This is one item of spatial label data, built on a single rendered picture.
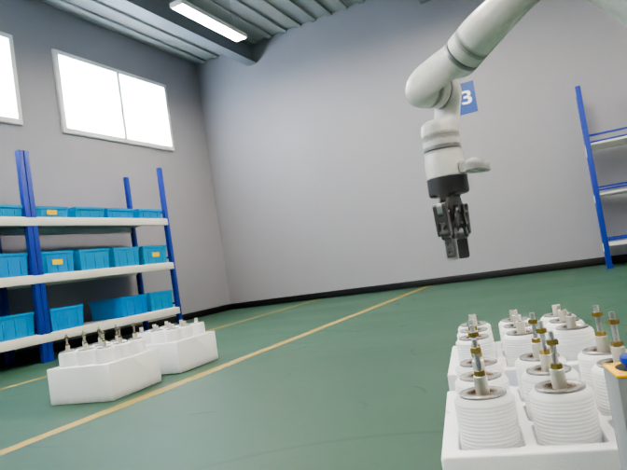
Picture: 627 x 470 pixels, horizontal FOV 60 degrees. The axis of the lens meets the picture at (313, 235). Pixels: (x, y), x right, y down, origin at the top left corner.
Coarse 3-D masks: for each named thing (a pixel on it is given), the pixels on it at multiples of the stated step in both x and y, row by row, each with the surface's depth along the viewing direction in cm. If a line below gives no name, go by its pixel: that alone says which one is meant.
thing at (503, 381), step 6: (498, 378) 98; (504, 378) 98; (456, 384) 101; (462, 384) 99; (468, 384) 98; (492, 384) 96; (498, 384) 97; (504, 384) 97; (456, 390) 101; (462, 390) 99
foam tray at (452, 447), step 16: (448, 400) 114; (448, 416) 103; (608, 416) 91; (448, 432) 95; (528, 432) 89; (608, 432) 84; (448, 448) 87; (512, 448) 83; (528, 448) 82; (544, 448) 81; (560, 448) 81; (576, 448) 80; (592, 448) 79; (608, 448) 78; (448, 464) 83; (464, 464) 83; (480, 464) 82; (496, 464) 82; (512, 464) 81; (528, 464) 80; (544, 464) 80; (560, 464) 79; (576, 464) 79; (592, 464) 78; (608, 464) 78
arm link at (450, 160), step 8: (432, 152) 101; (440, 152) 100; (448, 152) 99; (456, 152) 100; (432, 160) 100; (440, 160) 100; (448, 160) 99; (456, 160) 99; (464, 160) 101; (472, 160) 96; (480, 160) 96; (432, 168) 101; (440, 168) 100; (448, 168) 99; (456, 168) 99; (464, 168) 98; (472, 168) 96; (480, 168) 97; (488, 168) 100; (432, 176) 101; (440, 176) 100
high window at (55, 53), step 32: (64, 64) 648; (96, 64) 693; (64, 96) 640; (96, 96) 683; (128, 96) 733; (160, 96) 792; (64, 128) 634; (96, 128) 675; (128, 128) 723; (160, 128) 781
